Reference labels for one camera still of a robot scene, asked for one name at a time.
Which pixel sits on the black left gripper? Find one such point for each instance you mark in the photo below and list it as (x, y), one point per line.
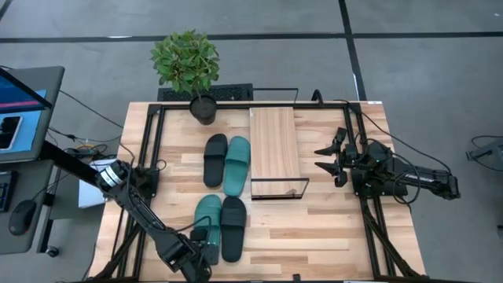
(194, 267)

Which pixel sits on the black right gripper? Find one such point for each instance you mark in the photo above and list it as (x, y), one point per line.
(353, 161)

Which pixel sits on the black rubber slide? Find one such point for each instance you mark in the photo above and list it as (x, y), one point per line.
(215, 161)
(233, 232)

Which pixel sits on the green rubber slide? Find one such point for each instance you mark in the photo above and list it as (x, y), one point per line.
(237, 169)
(208, 208)

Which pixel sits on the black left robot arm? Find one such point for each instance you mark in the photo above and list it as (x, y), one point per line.
(145, 214)

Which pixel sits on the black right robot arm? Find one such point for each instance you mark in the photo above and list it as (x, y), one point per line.
(424, 178)

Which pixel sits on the small black block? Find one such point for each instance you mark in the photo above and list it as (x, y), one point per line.
(342, 134)

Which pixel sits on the black keyboard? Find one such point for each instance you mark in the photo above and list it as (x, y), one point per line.
(228, 92)
(4, 192)

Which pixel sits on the white paper sheet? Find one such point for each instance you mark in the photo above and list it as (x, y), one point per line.
(88, 196)

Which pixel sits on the black caster wheel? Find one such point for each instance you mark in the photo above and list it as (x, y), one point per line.
(52, 251)

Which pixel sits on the black desk support beam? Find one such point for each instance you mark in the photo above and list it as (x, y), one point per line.
(67, 161)

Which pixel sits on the green potted plant black pot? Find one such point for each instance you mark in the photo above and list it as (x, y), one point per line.
(184, 63)

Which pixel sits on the black computer mouse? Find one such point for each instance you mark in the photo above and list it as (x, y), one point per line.
(21, 218)

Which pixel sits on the grey side desk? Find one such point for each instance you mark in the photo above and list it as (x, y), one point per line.
(23, 184)

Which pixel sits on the grey-framed monitor blue screen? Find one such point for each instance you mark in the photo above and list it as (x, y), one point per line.
(27, 129)

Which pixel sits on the wooden shelf with black frame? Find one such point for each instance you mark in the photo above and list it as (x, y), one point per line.
(274, 149)

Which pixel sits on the black table-level camera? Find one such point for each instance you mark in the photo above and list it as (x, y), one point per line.
(296, 278)

